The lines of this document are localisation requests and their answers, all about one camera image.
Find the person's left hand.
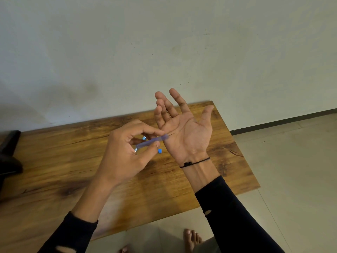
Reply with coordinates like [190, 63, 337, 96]
[101, 119, 169, 186]

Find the person's right hand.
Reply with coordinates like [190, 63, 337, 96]
[154, 88, 215, 164]

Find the black wrist thread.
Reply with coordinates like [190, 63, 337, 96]
[180, 157, 211, 168]

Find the black chair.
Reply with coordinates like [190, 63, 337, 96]
[0, 130, 24, 201]

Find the person's right forearm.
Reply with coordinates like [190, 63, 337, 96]
[180, 157, 286, 253]

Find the person's right foot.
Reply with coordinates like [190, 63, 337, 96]
[183, 229, 203, 253]

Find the dark baseboard strip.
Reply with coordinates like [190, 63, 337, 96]
[230, 108, 337, 136]

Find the blue translucent stick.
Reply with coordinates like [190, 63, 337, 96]
[134, 135, 169, 153]

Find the person's left forearm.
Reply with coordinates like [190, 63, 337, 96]
[38, 173, 121, 253]

